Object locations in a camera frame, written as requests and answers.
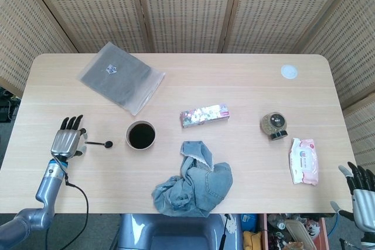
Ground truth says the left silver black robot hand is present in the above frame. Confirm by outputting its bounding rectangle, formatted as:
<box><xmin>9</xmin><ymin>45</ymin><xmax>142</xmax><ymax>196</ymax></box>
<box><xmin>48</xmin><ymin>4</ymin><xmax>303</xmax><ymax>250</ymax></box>
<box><xmin>50</xmin><ymin>114</ymin><xmax>88</xmax><ymax>162</ymax></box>

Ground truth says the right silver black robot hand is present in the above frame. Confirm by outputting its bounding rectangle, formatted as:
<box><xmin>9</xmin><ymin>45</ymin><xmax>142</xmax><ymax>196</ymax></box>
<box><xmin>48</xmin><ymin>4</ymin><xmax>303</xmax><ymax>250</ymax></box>
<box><xmin>330</xmin><ymin>161</ymin><xmax>375</xmax><ymax>232</ymax></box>

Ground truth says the black plastic spoon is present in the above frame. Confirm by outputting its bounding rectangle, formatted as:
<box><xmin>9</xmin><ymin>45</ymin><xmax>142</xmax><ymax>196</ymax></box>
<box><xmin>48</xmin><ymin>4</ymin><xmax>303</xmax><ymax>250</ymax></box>
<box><xmin>84</xmin><ymin>140</ymin><xmax>114</xmax><ymax>149</ymax></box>

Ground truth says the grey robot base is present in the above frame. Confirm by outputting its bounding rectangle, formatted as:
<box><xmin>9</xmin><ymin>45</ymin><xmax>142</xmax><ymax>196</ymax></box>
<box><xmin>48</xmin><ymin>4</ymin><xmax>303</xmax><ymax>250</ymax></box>
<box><xmin>117</xmin><ymin>213</ymin><xmax>244</xmax><ymax>250</ymax></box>

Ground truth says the white cup of black coffee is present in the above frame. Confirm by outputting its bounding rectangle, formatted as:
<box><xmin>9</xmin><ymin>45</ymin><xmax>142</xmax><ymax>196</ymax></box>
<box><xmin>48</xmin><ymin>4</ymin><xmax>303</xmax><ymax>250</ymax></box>
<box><xmin>125</xmin><ymin>120</ymin><xmax>157</xmax><ymax>151</ymax></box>

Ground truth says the red storage crate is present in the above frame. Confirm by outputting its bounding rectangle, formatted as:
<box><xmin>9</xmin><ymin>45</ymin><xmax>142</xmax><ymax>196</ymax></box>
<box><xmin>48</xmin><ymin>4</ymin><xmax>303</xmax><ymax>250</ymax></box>
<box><xmin>259</xmin><ymin>213</ymin><xmax>328</xmax><ymax>250</ymax></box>

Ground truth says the clear plastic food container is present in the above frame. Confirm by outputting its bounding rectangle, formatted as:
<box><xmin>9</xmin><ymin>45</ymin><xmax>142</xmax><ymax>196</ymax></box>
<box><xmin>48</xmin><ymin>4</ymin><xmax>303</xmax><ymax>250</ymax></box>
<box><xmin>284</xmin><ymin>219</ymin><xmax>317</xmax><ymax>250</ymax></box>

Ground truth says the pink wet wipes pack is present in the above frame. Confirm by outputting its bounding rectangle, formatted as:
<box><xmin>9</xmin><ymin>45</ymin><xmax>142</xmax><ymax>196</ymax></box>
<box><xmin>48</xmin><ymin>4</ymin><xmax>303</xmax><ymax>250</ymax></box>
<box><xmin>289</xmin><ymin>138</ymin><xmax>319</xmax><ymax>186</ymax></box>

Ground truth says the clear bag with grey cloth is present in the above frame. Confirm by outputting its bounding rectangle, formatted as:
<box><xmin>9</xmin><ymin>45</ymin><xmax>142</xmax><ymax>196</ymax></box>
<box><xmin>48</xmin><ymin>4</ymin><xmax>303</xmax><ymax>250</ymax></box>
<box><xmin>76</xmin><ymin>41</ymin><xmax>166</xmax><ymax>117</ymax></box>

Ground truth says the blue package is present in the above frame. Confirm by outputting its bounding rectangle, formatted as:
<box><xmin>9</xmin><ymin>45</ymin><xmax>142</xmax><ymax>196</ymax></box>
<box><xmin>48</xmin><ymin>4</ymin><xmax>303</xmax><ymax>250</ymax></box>
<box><xmin>240</xmin><ymin>213</ymin><xmax>259</xmax><ymax>233</ymax></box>

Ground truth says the yellow bag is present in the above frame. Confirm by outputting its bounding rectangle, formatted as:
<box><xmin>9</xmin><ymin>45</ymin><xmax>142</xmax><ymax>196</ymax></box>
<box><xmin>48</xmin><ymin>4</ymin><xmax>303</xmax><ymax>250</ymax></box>
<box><xmin>243</xmin><ymin>230</ymin><xmax>263</xmax><ymax>250</ymax></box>

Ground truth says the round glass jar black lid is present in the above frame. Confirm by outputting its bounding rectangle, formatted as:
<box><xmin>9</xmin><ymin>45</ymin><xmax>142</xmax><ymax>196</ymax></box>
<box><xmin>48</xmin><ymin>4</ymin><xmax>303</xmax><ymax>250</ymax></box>
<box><xmin>259</xmin><ymin>111</ymin><xmax>288</xmax><ymax>141</ymax></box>

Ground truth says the crumpled blue denim garment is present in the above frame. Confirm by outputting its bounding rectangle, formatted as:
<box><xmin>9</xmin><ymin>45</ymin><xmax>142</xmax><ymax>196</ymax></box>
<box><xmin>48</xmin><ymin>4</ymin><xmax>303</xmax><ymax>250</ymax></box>
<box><xmin>151</xmin><ymin>141</ymin><xmax>234</xmax><ymax>218</ymax></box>

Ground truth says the floral print cardboard box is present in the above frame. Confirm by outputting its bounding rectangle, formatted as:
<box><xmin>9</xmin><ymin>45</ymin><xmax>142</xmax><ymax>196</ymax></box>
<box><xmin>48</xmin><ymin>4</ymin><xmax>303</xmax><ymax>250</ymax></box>
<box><xmin>179</xmin><ymin>104</ymin><xmax>231</xmax><ymax>129</ymax></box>

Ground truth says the white round table cap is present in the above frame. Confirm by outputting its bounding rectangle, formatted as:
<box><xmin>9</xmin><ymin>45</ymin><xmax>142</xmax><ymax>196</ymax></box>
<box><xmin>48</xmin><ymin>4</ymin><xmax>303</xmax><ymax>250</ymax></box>
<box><xmin>280</xmin><ymin>64</ymin><xmax>299</xmax><ymax>80</ymax></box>

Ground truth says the woven bamboo folding screen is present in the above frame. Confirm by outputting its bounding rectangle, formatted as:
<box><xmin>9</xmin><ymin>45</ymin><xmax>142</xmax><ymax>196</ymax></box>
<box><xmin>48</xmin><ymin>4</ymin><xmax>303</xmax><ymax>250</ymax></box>
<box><xmin>0</xmin><ymin>0</ymin><xmax>375</xmax><ymax>172</ymax></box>

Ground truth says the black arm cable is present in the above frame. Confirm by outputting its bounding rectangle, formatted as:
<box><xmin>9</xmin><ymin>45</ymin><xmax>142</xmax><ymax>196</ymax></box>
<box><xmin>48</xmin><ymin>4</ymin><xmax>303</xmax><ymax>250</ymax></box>
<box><xmin>45</xmin><ymin>173</ymin><xmax>89</xmax><ymax>250</ymax></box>

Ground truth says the black equipment with cables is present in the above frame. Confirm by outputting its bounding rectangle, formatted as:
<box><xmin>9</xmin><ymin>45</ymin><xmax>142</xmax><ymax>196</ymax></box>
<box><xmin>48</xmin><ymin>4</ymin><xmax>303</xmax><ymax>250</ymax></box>
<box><xmin>0</xmin><ymin>87</ymin><xmax>20</xmax><ymax>124</ymax></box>

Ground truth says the white perforated bracket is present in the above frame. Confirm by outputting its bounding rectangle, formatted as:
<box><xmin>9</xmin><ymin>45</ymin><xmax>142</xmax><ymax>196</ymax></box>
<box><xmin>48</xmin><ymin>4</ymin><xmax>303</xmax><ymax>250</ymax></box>
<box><xmin>224</xmin><ymin>214</ymin><xmax>238</xmax><ymax>235</ymax></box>

